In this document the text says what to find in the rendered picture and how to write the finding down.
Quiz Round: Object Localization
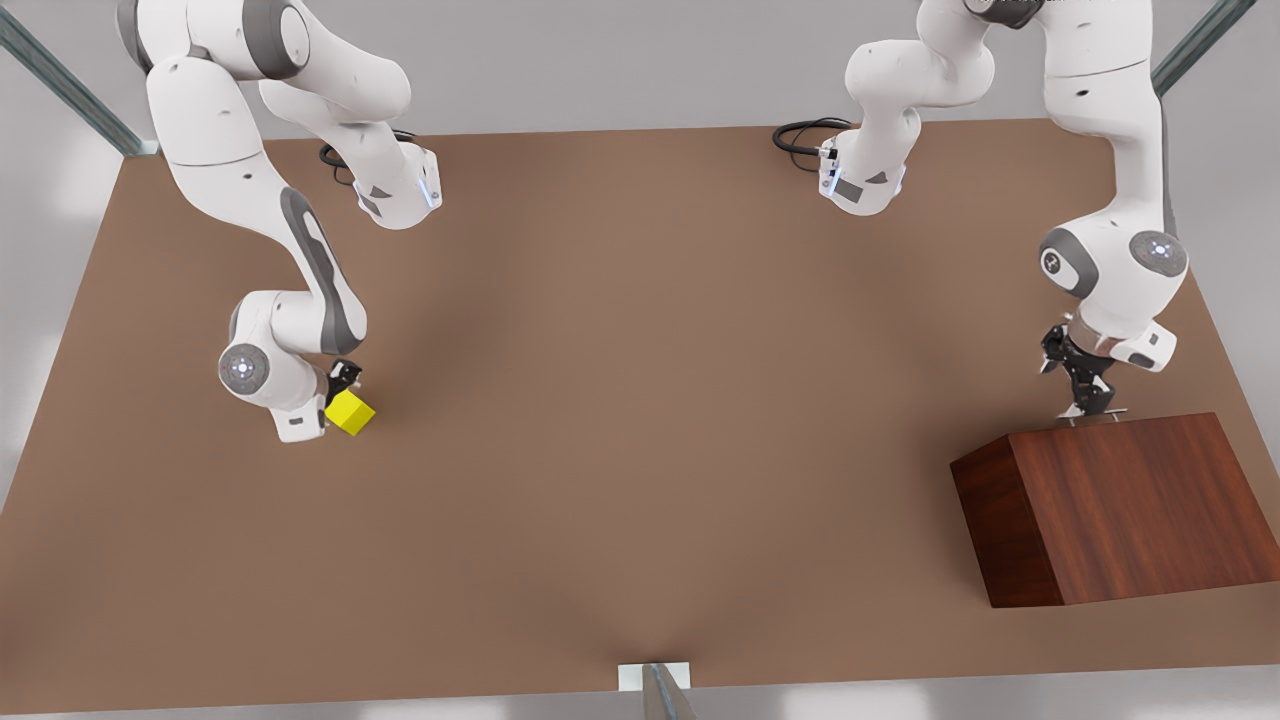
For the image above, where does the black cable loop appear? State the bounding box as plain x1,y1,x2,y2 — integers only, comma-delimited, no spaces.
319,129,417,188
772,117,857,173

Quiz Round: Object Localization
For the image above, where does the silver frame post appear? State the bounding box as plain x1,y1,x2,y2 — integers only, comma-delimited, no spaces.
0,8,161,158
618,661,699,720
1151,0,1259,97

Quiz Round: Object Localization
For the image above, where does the yellow square block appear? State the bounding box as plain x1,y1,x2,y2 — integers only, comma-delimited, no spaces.
325,389,377,437

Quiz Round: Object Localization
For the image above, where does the dark wooden drawer cabinet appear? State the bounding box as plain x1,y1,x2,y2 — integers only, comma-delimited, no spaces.
950,412,1280,609

